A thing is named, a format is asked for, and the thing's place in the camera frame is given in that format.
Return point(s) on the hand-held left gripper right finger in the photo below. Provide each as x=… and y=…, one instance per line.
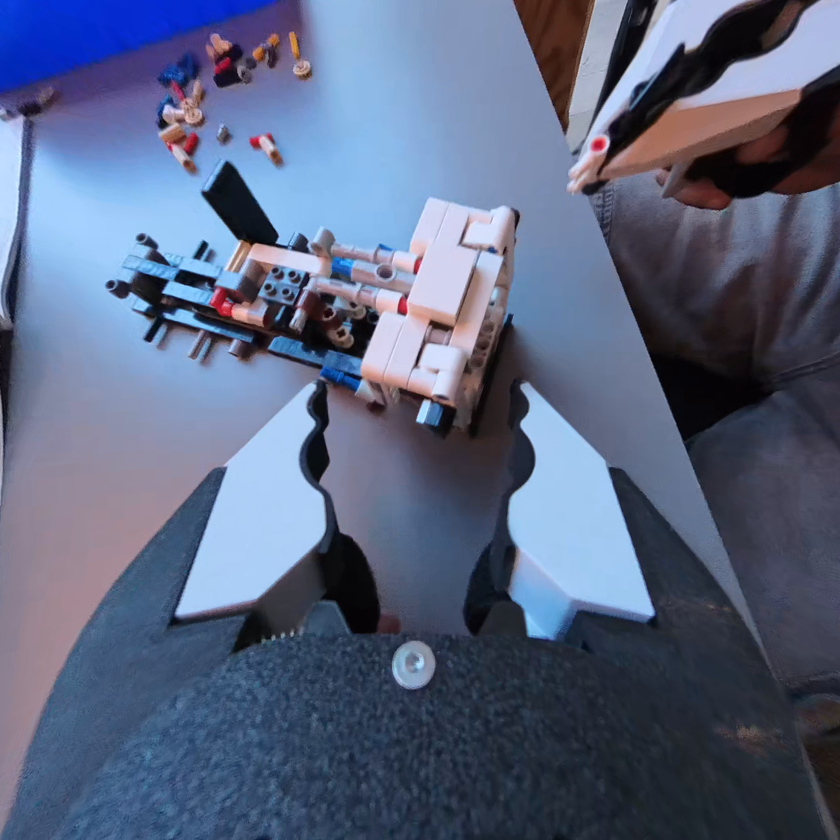
x=577, y=525

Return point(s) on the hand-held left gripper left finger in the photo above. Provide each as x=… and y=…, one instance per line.
x=262, y=525

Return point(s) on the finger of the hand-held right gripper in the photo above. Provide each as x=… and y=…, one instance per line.
x=695, y=23
x=754, y=79

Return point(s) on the white and red lego connector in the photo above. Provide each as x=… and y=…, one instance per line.
x=594, y=148

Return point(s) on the white black lego truck model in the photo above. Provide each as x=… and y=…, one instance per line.
x=446, y=275

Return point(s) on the pile of small colourful lego pieces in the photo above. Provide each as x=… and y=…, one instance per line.
x=174, y=134

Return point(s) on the lego instruction booklet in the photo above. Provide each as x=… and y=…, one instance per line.
x=10, y=197

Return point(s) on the person's right hand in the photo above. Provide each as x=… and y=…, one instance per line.
x=820, y=164

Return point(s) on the person's left hand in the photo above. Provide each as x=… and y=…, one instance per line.
x=392, y=625

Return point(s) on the person's grey jeans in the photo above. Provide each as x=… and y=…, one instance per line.
x=722, y=295

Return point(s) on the blue plastic bin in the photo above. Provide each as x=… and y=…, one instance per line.
x=98, y=33

